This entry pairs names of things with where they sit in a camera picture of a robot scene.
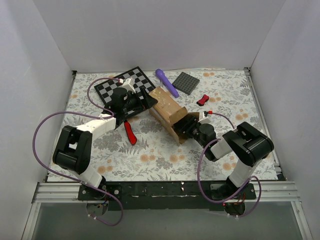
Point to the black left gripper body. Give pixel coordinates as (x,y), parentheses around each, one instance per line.
(141,100)

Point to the brown taped cardboard box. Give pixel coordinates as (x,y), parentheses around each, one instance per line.
(168,112)

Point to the red black knife cap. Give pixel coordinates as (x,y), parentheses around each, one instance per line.
(203,100)

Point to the red black utility knife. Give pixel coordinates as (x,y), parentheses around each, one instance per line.
(131,136)

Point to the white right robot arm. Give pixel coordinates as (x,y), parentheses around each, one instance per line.
(249,145)

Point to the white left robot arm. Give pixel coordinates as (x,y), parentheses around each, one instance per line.
(73,149)

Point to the black white checkerboard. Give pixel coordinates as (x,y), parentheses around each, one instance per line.
(138,80)

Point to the dark grey studded plate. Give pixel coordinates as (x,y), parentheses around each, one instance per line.
(185,83)

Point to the purple cylindrical handle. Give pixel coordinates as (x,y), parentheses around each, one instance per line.
(161,75)

